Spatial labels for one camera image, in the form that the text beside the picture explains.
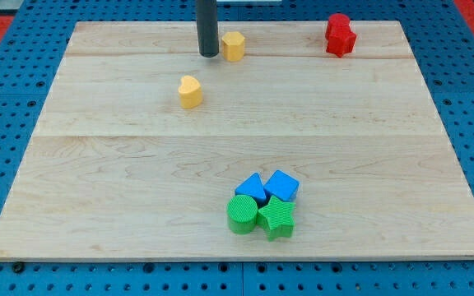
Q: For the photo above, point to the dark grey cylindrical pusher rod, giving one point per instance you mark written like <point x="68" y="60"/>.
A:
<point x="207" y="28"/>

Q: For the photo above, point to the yellow hexagon block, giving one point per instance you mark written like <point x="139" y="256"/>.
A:
<point x="233" y="45"/>

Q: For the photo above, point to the red circle block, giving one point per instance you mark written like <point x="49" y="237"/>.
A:
<point x="337" y="21"/>

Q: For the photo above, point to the green circle block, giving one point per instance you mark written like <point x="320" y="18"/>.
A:
<point x="242" y="213"/>

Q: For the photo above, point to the green star block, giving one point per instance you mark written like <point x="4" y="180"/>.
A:
<point x="276" y="218"/>

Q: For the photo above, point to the yellow heart block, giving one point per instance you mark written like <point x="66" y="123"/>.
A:
<point x="190" y="92"/>

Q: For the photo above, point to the blue triangle block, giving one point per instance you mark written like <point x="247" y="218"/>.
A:
<point x="253" y="187"/>

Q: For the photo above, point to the red star block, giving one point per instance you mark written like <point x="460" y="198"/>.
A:
<point x="341" y="40"/>

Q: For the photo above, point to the blue cube block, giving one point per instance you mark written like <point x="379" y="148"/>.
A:
<point x="282" y="186"/>

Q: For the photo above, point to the light wooden board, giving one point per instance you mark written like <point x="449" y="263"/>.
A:
<point x="117" y="170"/>

